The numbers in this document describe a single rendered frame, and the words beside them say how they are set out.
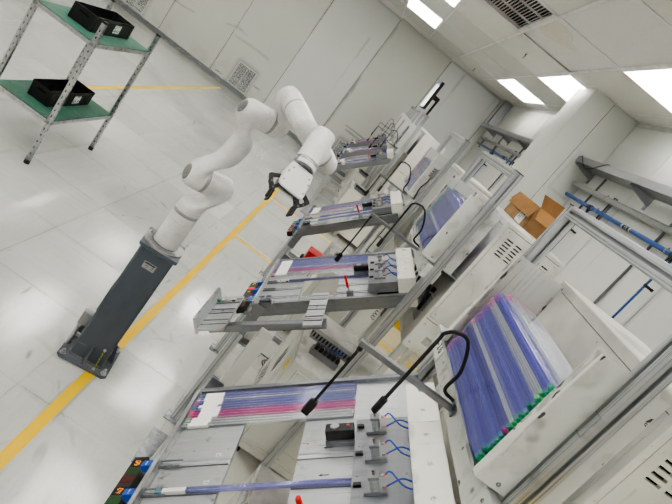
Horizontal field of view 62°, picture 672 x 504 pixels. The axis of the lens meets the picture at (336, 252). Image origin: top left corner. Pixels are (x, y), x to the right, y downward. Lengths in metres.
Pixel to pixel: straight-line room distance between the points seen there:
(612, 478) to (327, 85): 10.39
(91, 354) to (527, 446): 2.21
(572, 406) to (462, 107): 10.34
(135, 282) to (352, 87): 8.93
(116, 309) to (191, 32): 9.42
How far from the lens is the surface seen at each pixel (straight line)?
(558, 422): 1.10
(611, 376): 1.09
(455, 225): 2.43
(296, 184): 1.87
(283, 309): 2.58
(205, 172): 2.42
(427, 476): 1.30
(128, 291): 2.70
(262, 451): 2.98
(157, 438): 2.81
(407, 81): 11.18
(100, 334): 2.84
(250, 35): 11.49
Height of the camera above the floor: 1.83
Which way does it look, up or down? 16 degrees down
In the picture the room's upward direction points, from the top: 39 degrees clockwise
